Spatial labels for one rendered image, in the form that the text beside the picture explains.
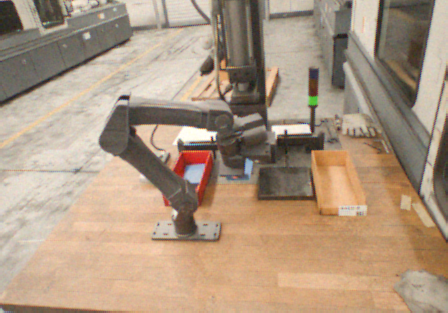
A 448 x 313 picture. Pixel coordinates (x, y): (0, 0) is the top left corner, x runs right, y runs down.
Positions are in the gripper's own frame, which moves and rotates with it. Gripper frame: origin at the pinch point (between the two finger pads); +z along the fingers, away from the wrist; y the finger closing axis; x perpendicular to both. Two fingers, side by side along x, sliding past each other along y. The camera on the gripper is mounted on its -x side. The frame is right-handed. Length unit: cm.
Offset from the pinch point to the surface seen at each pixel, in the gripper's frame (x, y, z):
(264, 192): -7.7, -0.1, 10.0
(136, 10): 459, 862, 427
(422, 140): -60, 23, 14
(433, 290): -45, -29, -3
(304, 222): -19.6, -10.8, 7.4
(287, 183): -14.9, 4.3, 11.9
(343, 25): -79, 290, 150
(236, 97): 1.6, 26.7, -6.0
